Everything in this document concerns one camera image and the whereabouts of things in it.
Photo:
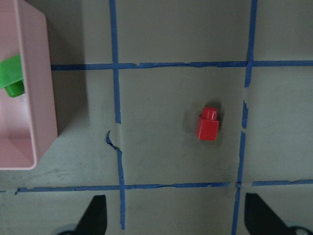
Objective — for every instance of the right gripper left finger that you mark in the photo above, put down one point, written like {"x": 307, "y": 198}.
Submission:
{"x": 94, "y": 220}

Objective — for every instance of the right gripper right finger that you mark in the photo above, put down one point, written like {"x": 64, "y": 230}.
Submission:
{"x": 260, "y": 219}

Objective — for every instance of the red single-stud block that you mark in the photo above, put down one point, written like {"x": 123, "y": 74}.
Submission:
{"x": 207, "y": 124}

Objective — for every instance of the green two-stud block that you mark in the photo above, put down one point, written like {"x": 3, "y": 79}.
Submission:
{"x": 11, "y": 76}

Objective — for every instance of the pink plastic box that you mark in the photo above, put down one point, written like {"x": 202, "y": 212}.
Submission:
{"x": 27, "y": 111}

